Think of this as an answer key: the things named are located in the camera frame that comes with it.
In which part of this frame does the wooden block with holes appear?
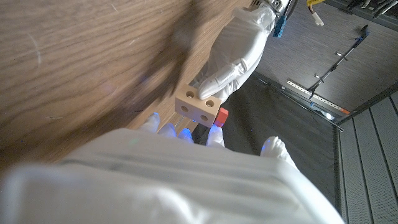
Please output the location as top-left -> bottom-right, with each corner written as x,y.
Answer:
174,84 -> 223,129

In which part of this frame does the perforated metal ceiling rail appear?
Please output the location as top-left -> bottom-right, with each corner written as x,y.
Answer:
287,80 -> 351,115

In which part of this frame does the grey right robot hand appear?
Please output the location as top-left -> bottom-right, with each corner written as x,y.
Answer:
0,112 -> 346,224

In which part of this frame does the red-headed screw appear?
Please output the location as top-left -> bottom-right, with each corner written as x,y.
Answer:
213,107 -> 229,128

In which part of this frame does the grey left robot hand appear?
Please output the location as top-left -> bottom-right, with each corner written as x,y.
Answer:
189,5 -> 277,103

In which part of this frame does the black backdrop curtain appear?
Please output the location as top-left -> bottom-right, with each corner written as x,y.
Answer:
191,73 -> 340,208

